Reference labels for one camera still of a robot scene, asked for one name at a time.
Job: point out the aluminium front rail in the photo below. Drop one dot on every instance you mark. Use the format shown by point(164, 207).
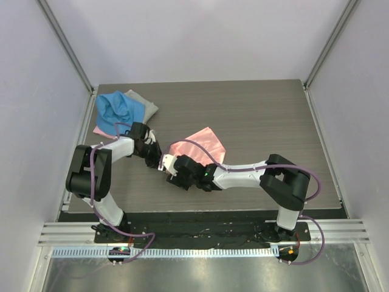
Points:
point(80, 233)

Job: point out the grey cloth napkin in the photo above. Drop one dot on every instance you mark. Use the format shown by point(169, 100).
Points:
point(150, 108)

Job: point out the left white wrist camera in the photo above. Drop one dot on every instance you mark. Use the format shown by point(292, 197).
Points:
point(151, 139)

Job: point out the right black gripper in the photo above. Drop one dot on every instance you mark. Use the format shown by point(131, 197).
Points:
point(177, 180)

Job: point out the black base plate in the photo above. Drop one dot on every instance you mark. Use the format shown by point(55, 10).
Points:
point(253, 223)

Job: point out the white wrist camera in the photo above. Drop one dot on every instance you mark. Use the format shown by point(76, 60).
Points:
point(151, 139)
point(167, 164)

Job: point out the aluminium frame post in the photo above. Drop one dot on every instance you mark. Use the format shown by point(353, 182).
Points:
point(65, 44)
point(335, 34)

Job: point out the blue cloth napkin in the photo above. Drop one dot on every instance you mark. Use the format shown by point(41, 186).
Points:
point(117, 112)

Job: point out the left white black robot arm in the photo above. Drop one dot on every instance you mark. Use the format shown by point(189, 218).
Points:
point(90, 172)

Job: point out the right aluminium frame post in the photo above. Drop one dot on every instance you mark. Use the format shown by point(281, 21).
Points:
point(335, 34)

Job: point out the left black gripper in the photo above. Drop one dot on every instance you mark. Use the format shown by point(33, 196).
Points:
point(155, 161)

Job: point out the pink cloth under pile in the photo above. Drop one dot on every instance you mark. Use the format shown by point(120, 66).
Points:
point(99, 132)

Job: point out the left aluminium frame post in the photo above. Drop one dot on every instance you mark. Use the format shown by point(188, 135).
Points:
point(65, 44)

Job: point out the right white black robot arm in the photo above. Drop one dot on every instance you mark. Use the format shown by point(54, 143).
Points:
point(282, 180)

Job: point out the white slotted cable duct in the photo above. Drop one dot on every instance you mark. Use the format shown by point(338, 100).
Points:
point(119, 252)

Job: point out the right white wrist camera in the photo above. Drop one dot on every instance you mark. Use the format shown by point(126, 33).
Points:
point(167, 164)

